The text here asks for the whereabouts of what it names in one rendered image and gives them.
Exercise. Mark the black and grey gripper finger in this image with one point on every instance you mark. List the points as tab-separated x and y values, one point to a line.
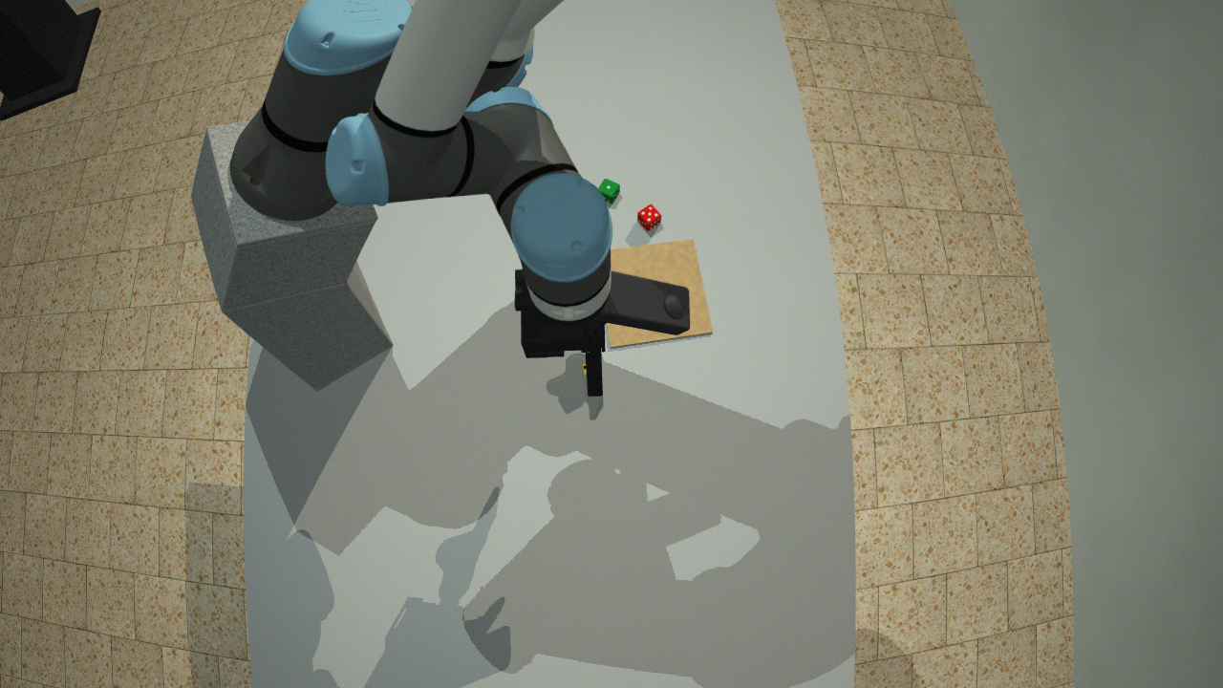
573	383

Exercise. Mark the green die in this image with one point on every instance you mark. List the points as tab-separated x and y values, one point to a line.
609	190

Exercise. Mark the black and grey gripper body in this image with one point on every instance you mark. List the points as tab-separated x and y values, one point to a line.
554	339

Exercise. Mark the tan mat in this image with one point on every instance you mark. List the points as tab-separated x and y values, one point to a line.
674	263

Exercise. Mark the red die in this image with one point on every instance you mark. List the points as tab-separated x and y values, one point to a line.
649	217

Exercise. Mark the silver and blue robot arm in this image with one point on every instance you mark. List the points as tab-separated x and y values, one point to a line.
331	71

